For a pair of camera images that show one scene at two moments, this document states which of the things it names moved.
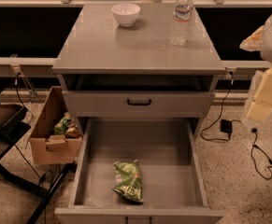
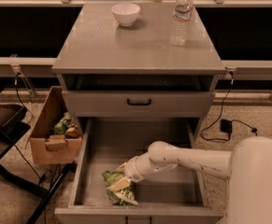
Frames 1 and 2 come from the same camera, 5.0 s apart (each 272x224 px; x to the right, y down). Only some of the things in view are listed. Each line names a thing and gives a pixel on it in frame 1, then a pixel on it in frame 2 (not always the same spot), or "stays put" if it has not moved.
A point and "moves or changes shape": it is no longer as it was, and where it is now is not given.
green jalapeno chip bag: [129, 180] moves or changes shape
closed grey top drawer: [137, 103] stays put
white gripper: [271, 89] to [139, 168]
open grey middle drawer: [166, 152] stays put
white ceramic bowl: [126, 13] stays put
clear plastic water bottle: [182, 13] stays put
